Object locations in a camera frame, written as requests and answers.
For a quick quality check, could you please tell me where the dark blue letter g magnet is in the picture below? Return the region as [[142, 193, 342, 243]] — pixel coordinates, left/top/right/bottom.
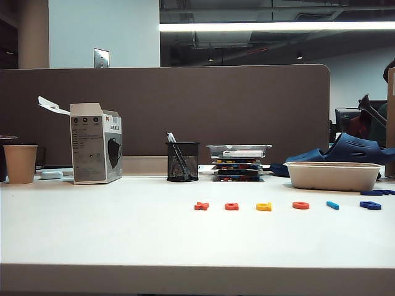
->
[[359, 200, 383, 211]]

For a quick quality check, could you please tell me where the black mesh pen holder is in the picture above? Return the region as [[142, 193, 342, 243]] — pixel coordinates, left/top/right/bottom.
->
[[165, 141, 201, 183]]

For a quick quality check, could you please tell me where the black white pen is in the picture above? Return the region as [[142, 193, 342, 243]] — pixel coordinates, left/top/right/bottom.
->
[[165, 131, 191, 180]]

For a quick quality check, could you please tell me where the clear plastic tray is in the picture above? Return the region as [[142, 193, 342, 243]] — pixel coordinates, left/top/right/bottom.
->
[[205, 143, 273, 160]]

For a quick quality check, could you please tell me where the brown fabric desk divider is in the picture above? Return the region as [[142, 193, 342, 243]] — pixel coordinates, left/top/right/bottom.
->
[[0, 64, 331, 158]]

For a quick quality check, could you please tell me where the grey white mask box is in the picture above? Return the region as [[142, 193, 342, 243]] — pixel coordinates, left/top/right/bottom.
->
[[37, 95, 123, 186]]

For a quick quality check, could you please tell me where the beige oval pulp container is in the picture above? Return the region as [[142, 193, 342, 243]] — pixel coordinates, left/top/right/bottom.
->
[[283, 161, 383, 192]]

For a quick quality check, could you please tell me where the long ceiling light strip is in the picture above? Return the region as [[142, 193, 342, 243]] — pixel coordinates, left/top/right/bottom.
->
[[158, 21, 395, 33]]

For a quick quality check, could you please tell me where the computer monitor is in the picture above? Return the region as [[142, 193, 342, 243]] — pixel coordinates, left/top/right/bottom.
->
[[335, 107, 362, 132]]

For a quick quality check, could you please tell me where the small white plastic case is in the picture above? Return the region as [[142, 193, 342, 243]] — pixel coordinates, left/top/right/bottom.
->
[[39, 170, 64, 180]]

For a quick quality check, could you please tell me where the tan paper cup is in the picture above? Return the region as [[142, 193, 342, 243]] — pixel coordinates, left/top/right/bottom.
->
[[2, 144, 39, 185]]

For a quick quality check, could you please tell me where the person in green shirt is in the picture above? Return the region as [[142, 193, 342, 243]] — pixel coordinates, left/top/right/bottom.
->
[[370, 102, 388, 147]]

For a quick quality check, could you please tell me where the brown cardboard box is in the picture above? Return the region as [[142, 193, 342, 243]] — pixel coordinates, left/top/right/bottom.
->
[[386, 67, 395, 178]]

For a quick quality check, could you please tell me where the beige round column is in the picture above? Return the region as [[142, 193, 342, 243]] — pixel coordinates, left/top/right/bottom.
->
[[17, 0, 51, 70]]

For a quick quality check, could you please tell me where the silver wall plate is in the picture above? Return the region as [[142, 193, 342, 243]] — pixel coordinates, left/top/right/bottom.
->
[[93, 47, 111, 68]]

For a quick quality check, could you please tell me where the grey metal handle tool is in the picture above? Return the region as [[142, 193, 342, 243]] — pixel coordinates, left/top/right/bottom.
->
[[358, 93, 388, 128]]

